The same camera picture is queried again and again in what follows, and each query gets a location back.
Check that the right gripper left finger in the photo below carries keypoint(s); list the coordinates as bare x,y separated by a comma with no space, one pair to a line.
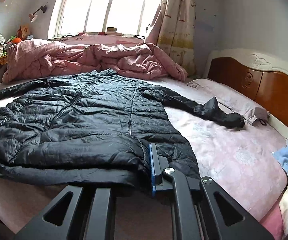
75,213

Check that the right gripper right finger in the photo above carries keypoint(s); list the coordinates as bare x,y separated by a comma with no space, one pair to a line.
200,208

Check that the black puffer jacket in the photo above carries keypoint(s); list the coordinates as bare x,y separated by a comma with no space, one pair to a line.
95,128

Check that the pink bed sheet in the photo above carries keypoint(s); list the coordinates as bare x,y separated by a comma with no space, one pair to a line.
241,162

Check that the pink pillow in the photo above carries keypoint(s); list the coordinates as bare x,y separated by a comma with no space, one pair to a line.
233,100

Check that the wooden white headboard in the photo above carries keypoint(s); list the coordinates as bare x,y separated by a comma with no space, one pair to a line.
262,78

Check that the pink quilted duvet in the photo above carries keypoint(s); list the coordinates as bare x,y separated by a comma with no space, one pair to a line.
32,59

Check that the patterned beige curtain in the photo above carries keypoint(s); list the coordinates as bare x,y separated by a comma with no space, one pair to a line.
172,30

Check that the books on windowsill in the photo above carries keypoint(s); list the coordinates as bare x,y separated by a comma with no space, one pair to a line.
112,31

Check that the orange plush toy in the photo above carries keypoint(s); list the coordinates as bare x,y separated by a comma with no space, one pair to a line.
16,40

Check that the white framed window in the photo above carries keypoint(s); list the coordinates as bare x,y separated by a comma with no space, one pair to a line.
129,17

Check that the pink wall lamp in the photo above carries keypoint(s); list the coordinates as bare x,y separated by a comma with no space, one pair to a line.
34,15

